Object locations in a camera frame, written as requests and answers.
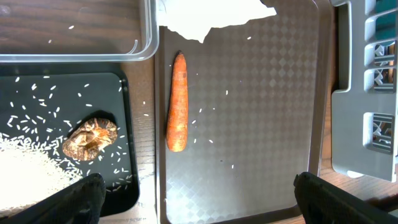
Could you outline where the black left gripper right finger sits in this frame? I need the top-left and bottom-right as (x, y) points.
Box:
(294, 172), (397, 224)

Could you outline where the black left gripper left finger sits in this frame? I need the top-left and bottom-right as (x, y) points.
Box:
(1, 174), (106, 224)

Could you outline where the brown food scrap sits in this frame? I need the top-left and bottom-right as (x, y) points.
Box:
(62, 118), (118, 161)

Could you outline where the pile of white rice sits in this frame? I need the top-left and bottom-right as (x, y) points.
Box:
(0, 74), (134, 215)

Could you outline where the orange carrot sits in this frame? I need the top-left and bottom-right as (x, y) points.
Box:
(166, 51), (189, 152)

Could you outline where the white napkin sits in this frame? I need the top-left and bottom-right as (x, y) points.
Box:
(157, 0), (277, 44)

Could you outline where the blue plate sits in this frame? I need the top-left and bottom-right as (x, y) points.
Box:
(375, 0), (397, 39)

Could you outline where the grey plastic dishwasher rack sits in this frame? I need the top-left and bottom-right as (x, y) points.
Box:
(331, 0), (397, 182)

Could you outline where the black tray bin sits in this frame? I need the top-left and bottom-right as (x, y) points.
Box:
(0, 70), (140, 218)

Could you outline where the brown serving tray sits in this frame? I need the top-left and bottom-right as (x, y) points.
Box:
(155, 0), (333, 223)

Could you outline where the clear plastic bin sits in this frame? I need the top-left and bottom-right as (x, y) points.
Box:
(1, 0), (159, 63)

